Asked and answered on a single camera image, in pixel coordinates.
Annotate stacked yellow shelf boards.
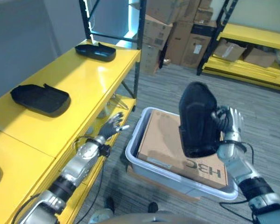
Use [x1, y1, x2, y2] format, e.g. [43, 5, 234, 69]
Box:
[202, 56, 280, 93]

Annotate small brown cardboard box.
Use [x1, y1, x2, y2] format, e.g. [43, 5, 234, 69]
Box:
[198, 0, 213, 10]
[194, 7, 214, 24]

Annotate robot left dark foot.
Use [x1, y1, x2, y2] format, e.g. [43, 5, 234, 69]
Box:
[103, 197, 115, 214]

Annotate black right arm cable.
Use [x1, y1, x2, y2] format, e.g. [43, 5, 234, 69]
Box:
[218, 141, 257, 222]

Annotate printed brown cardboard box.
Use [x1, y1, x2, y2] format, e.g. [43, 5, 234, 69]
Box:
[142, 15, 174, 51]

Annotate robot right dark foot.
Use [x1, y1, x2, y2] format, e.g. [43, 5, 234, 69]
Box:
[147, 202, 159, 214]

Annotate tall brown cardboard box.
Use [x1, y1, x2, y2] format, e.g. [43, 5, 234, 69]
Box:
[165, 21, 194, 66]

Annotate yellow shelf black posts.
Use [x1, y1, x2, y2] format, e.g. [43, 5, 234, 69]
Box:
[0, 0, 147, 224]

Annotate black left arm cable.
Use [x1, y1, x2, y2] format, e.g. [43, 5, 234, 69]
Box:
[72, 134, 112, 224]

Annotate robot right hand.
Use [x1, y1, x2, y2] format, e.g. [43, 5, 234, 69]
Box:
[211, 105, 245, 140]

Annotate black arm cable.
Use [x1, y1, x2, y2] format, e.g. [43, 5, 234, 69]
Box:
[72, 134, 112, 224]
[218, 141, 257, 222]

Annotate open cardboard box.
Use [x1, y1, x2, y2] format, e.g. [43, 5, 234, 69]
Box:
[243, 46, 277, 69]
[214, 38, 247, 62]

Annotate silver metal rods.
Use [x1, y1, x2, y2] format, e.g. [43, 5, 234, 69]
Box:
[108, 92, 129, 110]

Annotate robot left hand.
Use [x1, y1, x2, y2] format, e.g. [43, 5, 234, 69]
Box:
[98, 112, 131, 141]

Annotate black-topped cardboard box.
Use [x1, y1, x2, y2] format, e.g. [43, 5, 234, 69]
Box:
[181, 21, 217, 69]

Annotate robot dark foot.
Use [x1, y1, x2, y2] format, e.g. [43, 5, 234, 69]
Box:
[147, 202, 159, 214]
[103, 197, 115, 214]

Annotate brown H3C cardboard box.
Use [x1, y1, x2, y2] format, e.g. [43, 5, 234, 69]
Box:
[137, 110, 229, 190]

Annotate narrow brown cardboard box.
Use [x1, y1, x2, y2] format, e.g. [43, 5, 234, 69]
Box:
[140, 43, 163, 76]

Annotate yellow shelf with cartons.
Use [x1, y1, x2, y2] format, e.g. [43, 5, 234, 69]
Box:
[196, 0, 280, 77]

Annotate grey plastic box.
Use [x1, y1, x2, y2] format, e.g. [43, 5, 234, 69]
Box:
[125, 106, 239, 201]

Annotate tilted brown cardboard box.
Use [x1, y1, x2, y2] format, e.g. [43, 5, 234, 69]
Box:
[146, 0, 190, 25]

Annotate robot torso silver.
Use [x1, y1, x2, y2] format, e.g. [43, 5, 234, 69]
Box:
[88, 207, 255, 224]

